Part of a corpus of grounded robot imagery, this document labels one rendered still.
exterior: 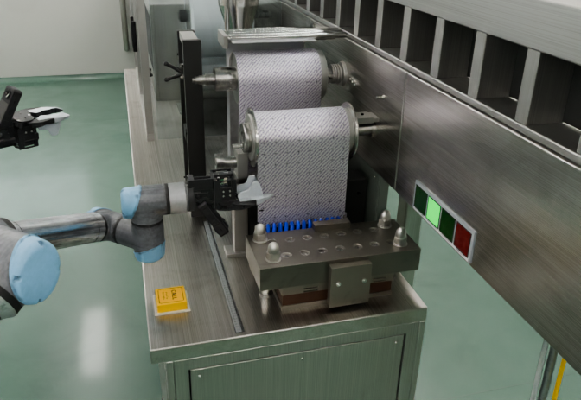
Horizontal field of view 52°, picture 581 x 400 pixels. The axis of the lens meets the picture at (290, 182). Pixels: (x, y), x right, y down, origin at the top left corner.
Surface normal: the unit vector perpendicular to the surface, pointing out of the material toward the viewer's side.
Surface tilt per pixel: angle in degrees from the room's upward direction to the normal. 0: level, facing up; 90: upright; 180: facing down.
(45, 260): 87
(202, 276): 0
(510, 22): 90
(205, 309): 0
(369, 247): 0
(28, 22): 90
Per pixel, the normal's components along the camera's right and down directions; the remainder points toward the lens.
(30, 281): 0.94, 0.11
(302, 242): 0.03, -0.91
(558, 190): -0.96, 0.09
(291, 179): 0.26, 0.40
